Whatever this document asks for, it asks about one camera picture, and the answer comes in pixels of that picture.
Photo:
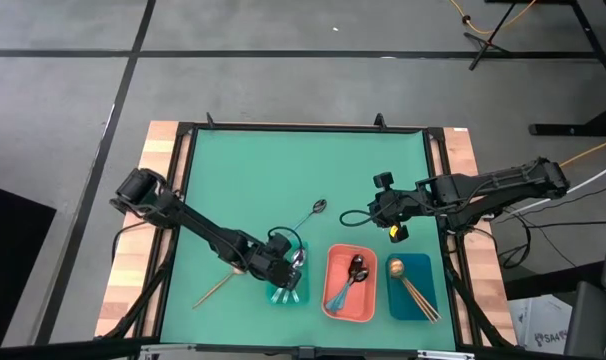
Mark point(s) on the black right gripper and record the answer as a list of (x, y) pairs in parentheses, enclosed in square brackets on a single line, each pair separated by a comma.
[(395, 207)]

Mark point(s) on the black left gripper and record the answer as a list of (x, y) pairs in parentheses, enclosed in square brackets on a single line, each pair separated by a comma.
[(270, 265)]

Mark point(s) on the teal translucent plastic bin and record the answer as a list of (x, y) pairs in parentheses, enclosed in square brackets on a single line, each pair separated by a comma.
[(305, 287)]

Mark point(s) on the wooden spoon and chopsticks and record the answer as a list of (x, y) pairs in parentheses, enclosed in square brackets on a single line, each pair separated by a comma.
[(396, 267)]

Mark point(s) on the spoons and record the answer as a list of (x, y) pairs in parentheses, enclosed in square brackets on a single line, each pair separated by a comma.
[(358, 261)]

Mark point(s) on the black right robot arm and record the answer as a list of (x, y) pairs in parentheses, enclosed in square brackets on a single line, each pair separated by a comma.
[(498, 187)]

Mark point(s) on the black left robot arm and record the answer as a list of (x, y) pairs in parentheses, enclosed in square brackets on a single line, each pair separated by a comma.
[(203, 230)]

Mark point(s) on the blue plastic bin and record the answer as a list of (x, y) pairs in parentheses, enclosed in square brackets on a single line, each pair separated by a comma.
[(423, 272)]

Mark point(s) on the orange plastic bin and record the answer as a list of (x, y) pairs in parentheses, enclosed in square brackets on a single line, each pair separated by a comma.
[(365, 300)]

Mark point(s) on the wooden table side board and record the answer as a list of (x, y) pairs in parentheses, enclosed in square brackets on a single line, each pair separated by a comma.
[(153, 150), (460, 150)]

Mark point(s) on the black floor stand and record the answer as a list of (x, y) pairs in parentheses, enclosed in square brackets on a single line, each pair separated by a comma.
[(485, 45)]

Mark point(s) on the white cardboard box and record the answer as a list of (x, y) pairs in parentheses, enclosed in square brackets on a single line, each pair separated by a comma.
[(543, 325)]

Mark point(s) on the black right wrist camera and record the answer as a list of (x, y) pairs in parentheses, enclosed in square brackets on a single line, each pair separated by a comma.
[(383, 180)]

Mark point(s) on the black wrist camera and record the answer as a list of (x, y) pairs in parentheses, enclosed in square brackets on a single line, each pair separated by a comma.
[(383, 180), (279, 242)]

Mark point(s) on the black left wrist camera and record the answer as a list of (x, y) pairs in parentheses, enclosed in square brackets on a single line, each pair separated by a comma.
[(279, 242)]

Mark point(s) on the black frame clamp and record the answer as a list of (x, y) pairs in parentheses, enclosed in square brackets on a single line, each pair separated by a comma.
[(210, 121), (380, 121)]

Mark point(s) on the black desk leg frame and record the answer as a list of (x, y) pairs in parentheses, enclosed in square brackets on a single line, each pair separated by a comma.
[(573, 130)]

